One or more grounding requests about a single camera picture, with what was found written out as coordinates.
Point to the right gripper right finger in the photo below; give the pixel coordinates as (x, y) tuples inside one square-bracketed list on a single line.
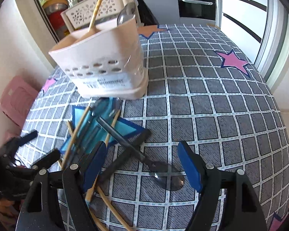
[(206, 180)]

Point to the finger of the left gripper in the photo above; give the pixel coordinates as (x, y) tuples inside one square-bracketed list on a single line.
[(26, 135), (47, 160)]

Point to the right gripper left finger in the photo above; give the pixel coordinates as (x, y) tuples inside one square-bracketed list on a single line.
[(76, 180)]

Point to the plain bamboo chopstick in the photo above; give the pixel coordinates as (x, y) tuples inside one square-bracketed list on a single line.
[(113, 210)]

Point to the black handled steel spoon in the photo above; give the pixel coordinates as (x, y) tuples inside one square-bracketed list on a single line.
[(159, 171)]

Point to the blue patterned bamboo chopstick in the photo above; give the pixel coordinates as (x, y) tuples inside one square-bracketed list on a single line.
[(101, 161)]

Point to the long bamboo chopstick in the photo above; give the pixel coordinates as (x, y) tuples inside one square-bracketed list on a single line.
[(95, 13)]

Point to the pink plastic stool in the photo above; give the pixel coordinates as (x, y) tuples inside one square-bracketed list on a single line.
[(17, 99)]

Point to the grey checkered tablecloth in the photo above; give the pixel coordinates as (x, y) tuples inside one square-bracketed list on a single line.
[(232, 120)]

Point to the beige plastic utensil holder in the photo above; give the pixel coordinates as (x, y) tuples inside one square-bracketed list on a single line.
[(109, 63)]

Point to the red container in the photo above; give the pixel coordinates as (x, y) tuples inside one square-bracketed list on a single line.
[(57, 21)]

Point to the yellow steel pot stack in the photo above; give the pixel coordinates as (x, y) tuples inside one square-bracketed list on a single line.
[(52, 6)]

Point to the black bag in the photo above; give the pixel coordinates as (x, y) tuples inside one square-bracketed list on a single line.
[(145, 14)]

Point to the built-in black oven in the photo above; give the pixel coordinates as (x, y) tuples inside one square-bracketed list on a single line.
[(201, 9)]

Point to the white refrigerator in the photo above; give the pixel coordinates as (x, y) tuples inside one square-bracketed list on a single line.
[(244, 22)]

